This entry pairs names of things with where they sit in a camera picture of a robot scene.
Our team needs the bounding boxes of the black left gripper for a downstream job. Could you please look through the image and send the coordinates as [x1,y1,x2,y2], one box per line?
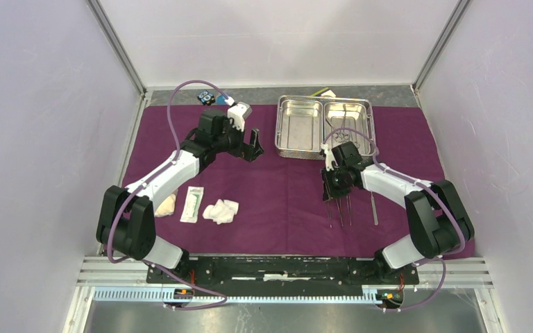
[213,116,264,162]

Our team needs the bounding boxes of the thin curved steel tweezers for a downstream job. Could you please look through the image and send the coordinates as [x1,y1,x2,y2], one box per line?
[346,196,353,226]

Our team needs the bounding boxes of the steel needle holder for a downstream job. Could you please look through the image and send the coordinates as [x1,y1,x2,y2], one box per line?
[335,198,344,227]

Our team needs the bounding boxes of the steel forceps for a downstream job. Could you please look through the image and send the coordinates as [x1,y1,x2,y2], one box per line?
[371,193,379,226]

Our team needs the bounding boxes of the steel surgical scissors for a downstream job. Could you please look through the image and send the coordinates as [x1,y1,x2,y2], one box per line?
[325,118,350,144]

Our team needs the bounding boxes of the metal mesh instrument tray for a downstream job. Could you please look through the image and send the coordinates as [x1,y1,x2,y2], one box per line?
[275,95,373,160]

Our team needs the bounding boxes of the purple cloth wrap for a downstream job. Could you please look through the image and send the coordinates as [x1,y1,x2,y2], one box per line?
[124,105,445,257]

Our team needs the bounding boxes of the white gauze wad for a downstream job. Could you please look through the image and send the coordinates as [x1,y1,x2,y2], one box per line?
[202,199,239,225]

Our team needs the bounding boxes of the suture packet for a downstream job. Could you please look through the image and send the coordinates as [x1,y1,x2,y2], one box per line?
[180,187,204,223]

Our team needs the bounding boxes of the steel hemostat clamp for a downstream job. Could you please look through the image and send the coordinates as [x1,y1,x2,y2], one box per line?
[341,104,357,142]

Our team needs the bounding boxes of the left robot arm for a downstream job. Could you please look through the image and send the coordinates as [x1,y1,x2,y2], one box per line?
[96,103,264,283]

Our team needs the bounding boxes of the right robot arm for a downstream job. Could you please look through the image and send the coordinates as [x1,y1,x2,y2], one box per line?
[321,142,475,283]

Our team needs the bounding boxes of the blue toy block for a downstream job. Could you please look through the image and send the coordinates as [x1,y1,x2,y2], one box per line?
[216,94,227,105]

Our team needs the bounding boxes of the steel left inner pan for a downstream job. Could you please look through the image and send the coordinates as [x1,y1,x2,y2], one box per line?
[276,97,323,155]

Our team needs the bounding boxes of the steel pan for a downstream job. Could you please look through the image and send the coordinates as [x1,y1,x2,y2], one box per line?
[323,101,375,156]
[276,97,323,155]

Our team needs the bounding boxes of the black blue toy car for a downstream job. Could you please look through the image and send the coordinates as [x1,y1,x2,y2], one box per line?
[197,90,216,106]

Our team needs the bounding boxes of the steel right inner pan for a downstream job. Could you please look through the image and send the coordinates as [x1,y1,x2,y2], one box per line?
[323,101,375,156]

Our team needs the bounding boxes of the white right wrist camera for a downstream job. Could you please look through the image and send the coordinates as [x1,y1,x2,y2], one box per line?
[320,144,337,171]

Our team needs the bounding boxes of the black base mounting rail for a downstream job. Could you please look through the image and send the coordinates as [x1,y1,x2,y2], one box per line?
[146,255,420,298]

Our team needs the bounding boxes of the aluminium corner frame rail left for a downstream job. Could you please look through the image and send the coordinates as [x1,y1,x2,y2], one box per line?
[86,0,146,96]

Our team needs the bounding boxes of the aluminium corner frame rail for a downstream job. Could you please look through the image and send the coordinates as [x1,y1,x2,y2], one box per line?
[411,0,472,95]
[86,0,146,96]

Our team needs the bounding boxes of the aluminium front frame rail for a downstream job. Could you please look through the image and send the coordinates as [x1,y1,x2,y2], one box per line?
[76,257,494,306]

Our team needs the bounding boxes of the aluminium corner frame rail right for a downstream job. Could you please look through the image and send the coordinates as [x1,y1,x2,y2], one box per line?
[411,0,472,95]

